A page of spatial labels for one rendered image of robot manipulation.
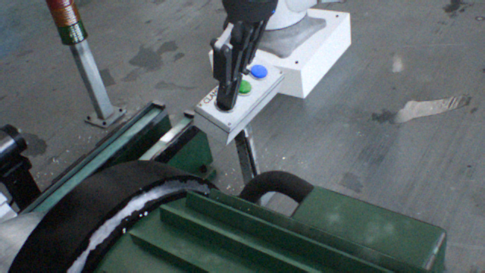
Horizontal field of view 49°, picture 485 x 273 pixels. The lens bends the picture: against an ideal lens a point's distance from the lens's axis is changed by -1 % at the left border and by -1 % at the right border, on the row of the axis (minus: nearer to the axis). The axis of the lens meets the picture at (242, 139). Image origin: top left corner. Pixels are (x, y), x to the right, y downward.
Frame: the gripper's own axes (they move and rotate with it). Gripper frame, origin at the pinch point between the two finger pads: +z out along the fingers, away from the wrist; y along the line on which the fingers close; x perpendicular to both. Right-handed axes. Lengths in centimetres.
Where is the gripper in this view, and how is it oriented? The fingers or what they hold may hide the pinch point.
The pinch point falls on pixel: (229, 88)
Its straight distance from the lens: 85.2
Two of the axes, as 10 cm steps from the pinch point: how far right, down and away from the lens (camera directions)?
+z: -1.8, 6.0, 7.8
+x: 8.1, 5.4, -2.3
